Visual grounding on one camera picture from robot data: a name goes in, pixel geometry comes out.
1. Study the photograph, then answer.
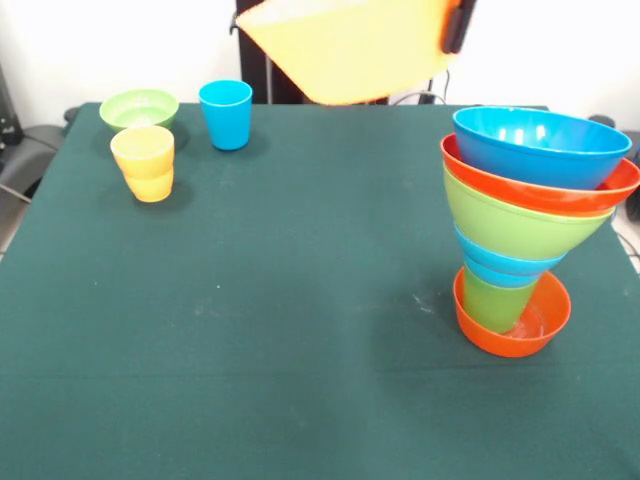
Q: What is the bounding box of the blue cup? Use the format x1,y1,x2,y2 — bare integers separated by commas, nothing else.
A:
198,78,254,151

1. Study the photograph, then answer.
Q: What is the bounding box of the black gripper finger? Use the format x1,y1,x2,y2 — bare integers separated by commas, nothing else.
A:
442,0,476,54

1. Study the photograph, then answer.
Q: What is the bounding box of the large green bowl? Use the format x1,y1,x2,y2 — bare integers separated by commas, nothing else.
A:
442,164,616,261

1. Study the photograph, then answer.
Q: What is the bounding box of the large blue bowl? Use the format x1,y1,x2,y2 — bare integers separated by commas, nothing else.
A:
452,105,634,191

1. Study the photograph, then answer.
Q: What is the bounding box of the small green bowl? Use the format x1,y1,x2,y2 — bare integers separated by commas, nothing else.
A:
98,88,180,132

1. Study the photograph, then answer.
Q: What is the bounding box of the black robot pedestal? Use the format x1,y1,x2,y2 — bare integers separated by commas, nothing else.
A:
229,9,434,105

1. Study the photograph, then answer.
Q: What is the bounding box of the black wall cable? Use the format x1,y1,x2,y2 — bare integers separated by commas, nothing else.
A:
428,67,452,104

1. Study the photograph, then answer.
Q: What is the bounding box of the yellow cup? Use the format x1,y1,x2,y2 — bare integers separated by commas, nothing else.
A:
110,125,176,203

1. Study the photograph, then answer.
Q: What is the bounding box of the wide red bowl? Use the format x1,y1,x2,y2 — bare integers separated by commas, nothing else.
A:
439,133,640,217

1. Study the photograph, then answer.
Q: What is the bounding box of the small blue bowl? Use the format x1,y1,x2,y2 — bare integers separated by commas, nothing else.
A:
453,224,570,290

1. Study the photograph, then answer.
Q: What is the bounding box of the small red bowl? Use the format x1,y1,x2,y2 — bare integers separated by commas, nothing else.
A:
452,269,573,359

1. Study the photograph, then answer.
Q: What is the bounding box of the dark green table cloth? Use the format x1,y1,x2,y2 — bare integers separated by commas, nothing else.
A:
0,102,640,480

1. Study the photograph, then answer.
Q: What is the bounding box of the green cup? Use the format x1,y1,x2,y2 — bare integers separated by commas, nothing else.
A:
462,267,539,335

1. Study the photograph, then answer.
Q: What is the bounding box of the large orange bowl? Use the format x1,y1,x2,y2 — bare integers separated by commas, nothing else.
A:
234,0,461,106

